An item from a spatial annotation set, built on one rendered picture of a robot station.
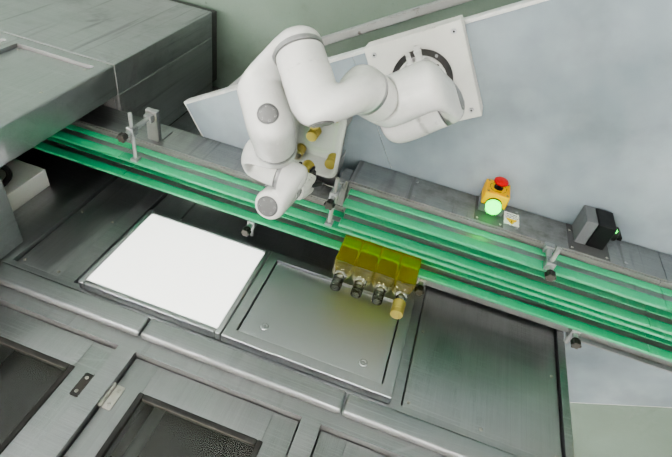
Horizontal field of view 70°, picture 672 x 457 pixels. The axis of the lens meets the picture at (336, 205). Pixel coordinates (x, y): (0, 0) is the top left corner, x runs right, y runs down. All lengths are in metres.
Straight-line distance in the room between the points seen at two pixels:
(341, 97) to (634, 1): 0.77
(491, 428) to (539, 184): 0.67
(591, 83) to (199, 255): 1.17
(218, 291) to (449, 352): 0.68
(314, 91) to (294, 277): 0.82
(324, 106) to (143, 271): 0.91
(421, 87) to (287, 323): 0.77
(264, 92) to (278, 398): 0.76
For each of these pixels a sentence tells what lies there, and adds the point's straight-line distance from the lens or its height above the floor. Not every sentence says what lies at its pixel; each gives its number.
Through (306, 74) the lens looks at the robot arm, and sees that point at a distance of 0.77.
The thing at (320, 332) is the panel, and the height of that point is 1.20.
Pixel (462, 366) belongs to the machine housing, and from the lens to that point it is 1.46.
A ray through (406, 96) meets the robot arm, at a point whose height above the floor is 1.20.
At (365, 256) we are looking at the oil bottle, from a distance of 1.36.
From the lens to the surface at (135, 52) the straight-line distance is 1.87.
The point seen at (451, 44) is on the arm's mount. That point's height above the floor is 0.80.
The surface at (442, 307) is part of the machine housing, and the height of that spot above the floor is 0.94.
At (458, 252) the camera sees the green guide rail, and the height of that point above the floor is 0.92.
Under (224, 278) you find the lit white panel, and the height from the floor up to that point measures 1.14.
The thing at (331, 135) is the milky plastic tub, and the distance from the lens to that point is 1.46.
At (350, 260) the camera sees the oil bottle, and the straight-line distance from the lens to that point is 1.34.
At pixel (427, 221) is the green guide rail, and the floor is 0.92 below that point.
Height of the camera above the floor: 1.99
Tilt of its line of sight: 50 degrees down
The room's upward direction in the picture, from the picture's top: 153 degrees counter-clockwise
